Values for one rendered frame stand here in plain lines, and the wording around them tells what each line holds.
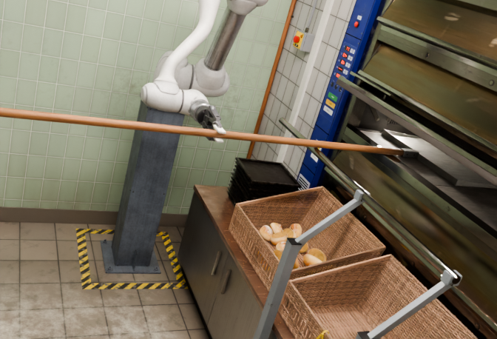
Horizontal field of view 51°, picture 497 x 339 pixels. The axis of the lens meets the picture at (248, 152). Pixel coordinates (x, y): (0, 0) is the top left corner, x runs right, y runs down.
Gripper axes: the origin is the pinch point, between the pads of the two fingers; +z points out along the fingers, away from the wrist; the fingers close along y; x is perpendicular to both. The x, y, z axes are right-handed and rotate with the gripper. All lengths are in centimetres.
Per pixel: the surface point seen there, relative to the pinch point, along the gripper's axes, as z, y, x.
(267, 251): 10, 47, -32
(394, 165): 9, 2, -81
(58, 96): -122, 36, 47
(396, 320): 87, 17, -31
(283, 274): 40, 36, -22
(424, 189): 30, 2, -81
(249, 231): -8, 49, -31
